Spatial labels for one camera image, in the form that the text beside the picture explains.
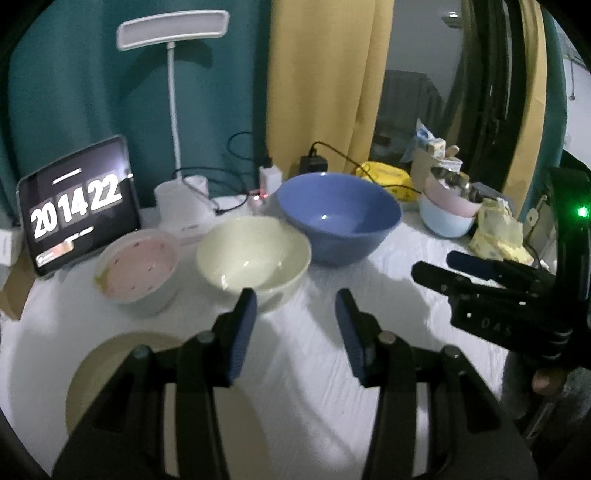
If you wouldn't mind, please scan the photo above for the pink spotted bowl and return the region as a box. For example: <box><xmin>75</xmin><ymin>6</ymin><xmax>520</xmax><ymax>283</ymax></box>
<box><xmin>95</xmin><ymin>231</ymin><xmax>181</xmax><ymax>317</ymax></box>

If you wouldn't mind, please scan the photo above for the blue and white bag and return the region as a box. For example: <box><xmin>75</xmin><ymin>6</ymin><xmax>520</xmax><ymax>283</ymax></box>
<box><xmin>402</xmin><ymin>119</ymin><xmax>437</xmax><ymax>162</ymax></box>

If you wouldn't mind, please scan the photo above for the white charger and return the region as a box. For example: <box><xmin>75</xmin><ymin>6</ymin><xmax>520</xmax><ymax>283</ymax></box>
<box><xmin>259</xmin><ymin>159</ymin><xmax>282</xmax><ymax>195</ymax></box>

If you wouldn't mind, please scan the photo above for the large blue bowl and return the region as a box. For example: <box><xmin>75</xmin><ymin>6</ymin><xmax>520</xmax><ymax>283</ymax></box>
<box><xmin>277</xmin><ymin>172</ymin><xmax>402</xmax><ymax>267</ymax></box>

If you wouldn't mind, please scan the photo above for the white desk lamp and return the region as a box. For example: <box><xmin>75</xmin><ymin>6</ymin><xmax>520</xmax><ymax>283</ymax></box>
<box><xmin>116</xmin><ymin>10</ymin><xmax>230</xmax><ymax>234</ymax></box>

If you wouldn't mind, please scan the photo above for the cardboard box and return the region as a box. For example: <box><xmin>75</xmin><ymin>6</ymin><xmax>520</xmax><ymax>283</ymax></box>
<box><xmin>0</xmin><ymin>249</ymin><xmax>35</xmax><ymax>321</ymax></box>

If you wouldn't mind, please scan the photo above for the black window frame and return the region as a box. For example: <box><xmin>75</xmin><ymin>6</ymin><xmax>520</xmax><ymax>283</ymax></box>
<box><xmin>443</xmin><ymin>0</ymin><xmax>532</xmax><ymax>185</ymax></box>

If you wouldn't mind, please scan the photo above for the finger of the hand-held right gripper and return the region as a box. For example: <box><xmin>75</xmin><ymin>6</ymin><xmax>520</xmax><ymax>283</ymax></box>
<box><xmin>447</xmin><ymin>250</ymin><xmax>550</xmax><ymax>287</ymax></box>
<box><xmin>411</xmin><ymin>261</ymin><xmax>522</xmax><ymax>305</ymax></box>

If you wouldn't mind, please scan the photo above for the person's right forearm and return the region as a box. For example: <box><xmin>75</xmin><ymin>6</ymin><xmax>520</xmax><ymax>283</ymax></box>
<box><xmin>501</xmin><ymin>353</ymin><xmax>591</xmax><ymax>444</ymax></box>

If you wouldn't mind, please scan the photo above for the black charger cable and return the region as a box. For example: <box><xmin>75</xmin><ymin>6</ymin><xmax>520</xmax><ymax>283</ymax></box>
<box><xmin>309</xmin><ymin>142</ymin><xmax>423</xmax><ymax>195</ymax></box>

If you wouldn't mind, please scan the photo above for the narrow teal curtain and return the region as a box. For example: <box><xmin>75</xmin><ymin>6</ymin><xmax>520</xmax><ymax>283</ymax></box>
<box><xmin>540</xmin><ymin>9</ymin><xmax>568</xmax><ymax>153</ymax></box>

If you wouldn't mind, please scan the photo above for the white basket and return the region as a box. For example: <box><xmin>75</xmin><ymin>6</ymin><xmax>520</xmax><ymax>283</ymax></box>
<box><xmin>411</xmin><ymin>148</ymin><xmax>462</xmax><ymax>188</ymax></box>

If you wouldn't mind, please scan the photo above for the small white box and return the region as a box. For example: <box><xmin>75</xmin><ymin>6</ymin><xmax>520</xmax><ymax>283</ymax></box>
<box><xmin>0</xmin><ymin>228</ymin><xmax>21</xmax><ymax>266</ymax></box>

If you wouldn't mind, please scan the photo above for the person's right hand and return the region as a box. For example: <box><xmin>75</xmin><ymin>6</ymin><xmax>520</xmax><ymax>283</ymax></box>
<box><xmin>531</xmin><ymin>369</ymin><xmax>568</xmax><ymax>397</ymax></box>

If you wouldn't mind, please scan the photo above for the cream plate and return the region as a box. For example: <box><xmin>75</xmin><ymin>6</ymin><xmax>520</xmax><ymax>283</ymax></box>
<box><xmin>66</xmin><ymin>331</ymin><xmax>278</xmax><ymax>480</ymax></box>

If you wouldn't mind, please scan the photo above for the black charger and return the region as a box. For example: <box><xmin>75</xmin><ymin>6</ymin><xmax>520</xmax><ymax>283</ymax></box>
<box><xmin>300</xmin><ymin>154</ymin><xmax>328</xmax><ymax>176</ymax></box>

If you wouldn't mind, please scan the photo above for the black looped cable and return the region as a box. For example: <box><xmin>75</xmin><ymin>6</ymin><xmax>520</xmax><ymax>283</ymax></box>
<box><xmin>227</xmin><ymin>131</ymin><xmax>269</xmax><ymax>167</ymax></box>

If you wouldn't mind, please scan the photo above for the black lamp cable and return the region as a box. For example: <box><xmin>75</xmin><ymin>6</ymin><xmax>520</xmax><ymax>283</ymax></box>
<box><xmin>173</xmin><ymin>166</ymin><xmax>250</xmax><ymax>215</ymax></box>

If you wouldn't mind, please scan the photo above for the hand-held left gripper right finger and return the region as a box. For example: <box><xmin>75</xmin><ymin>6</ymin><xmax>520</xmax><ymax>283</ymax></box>
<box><xmin>335</xmin><ymin>288</ymin><xmax>539</xmax><ymax>480</ymax></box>

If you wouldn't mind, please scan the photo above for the cream bowl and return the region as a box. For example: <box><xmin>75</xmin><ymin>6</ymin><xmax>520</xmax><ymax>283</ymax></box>
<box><xmin>195</xmin><ymin>217</ymin><xmax>312</xmax><ymax>313</ymax></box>

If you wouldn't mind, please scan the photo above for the tablet with clock display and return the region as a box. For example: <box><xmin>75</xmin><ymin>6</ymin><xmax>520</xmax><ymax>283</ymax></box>
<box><xmin>16</xmin><ymin>135</ymin><xmax>141</xmax><ymax>278</ymax></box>

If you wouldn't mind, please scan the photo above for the yellow packet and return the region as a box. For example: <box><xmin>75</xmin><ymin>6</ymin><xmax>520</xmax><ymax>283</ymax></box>
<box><xmin>355</xmin><ymin>161</ymin><xmax>419</xmax><ymax>204</ymax></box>

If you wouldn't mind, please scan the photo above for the narrow yellow curtain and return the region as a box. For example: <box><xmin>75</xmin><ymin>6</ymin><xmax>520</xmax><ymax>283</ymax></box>
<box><xmin>508</xmin><ymin>0</ymin><xmax>548</xmax><ymax>213</ymax></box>

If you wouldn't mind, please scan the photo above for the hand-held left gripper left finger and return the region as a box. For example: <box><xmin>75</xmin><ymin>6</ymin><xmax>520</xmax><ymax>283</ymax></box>
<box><xmin>52</xmin><ymin>287</ymin><xmax>258</xmax><ymax>480</ymax></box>

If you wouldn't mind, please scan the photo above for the yellow crumpled bag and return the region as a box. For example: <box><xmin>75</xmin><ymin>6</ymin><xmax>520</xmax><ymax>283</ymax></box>
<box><xmin>471</xmin><ymin>198</ymin><xmax>534</xmax><ymax>265</ymax></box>

